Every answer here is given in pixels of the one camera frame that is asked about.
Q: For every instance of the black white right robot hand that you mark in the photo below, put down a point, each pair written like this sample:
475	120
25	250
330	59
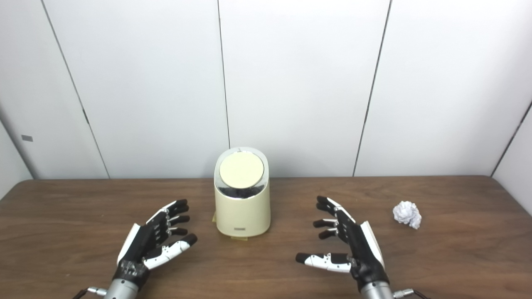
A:
359	249

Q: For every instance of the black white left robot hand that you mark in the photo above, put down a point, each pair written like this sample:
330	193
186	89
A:
141	243

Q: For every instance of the white paper ball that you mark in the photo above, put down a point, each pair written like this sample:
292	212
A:
407	214

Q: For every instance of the cream-colored bin body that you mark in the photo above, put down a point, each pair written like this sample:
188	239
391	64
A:
242	214

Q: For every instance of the round cream bin lid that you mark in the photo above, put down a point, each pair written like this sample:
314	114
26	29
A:
241	169

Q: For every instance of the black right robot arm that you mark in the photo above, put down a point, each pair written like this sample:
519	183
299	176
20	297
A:
376	291

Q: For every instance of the small gray wall label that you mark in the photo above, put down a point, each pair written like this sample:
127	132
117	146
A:
27	138

